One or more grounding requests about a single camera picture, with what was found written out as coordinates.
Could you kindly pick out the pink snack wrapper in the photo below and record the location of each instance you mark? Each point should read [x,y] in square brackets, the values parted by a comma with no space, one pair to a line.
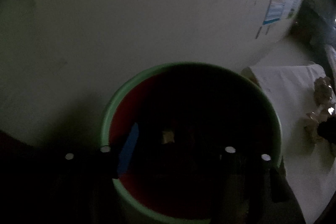
[168,137]

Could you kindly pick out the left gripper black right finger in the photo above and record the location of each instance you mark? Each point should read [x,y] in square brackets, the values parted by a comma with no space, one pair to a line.
[249,190]

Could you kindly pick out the brown crumpled wrapper pile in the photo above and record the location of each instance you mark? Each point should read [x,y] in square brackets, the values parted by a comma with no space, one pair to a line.
[325,107]

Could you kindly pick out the green trash bin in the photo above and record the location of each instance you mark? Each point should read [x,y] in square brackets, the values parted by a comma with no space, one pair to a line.
[206,107]

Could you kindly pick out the blue wall poster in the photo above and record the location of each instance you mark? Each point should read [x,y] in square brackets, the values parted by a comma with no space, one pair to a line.
[278,10]

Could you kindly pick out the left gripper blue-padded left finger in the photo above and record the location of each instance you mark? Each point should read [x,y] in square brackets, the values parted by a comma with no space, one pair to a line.
[88,175]

